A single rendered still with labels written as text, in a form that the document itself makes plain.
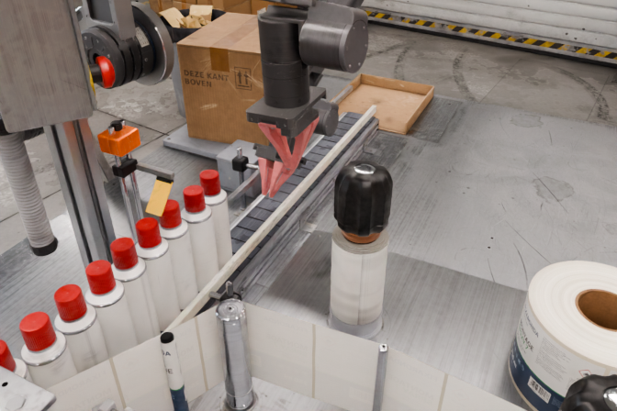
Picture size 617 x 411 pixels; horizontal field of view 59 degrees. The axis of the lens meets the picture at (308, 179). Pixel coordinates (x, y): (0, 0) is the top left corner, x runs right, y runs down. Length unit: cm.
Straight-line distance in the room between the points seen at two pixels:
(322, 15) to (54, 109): 32
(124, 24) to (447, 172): 86
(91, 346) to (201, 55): 85
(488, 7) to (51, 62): 461
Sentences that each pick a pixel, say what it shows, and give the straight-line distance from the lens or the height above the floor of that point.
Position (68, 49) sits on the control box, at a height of 137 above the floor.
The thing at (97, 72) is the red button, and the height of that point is 133.
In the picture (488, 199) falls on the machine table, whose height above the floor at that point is 83.
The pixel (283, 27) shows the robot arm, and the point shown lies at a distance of 63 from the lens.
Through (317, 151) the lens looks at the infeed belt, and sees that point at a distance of 140.
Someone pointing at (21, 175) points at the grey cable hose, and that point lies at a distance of 77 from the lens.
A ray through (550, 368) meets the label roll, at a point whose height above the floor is 97.
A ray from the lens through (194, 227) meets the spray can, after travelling 91.
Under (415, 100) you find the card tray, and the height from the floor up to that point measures 83.
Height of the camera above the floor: 157
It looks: 33 degrees down
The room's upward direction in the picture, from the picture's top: straight up
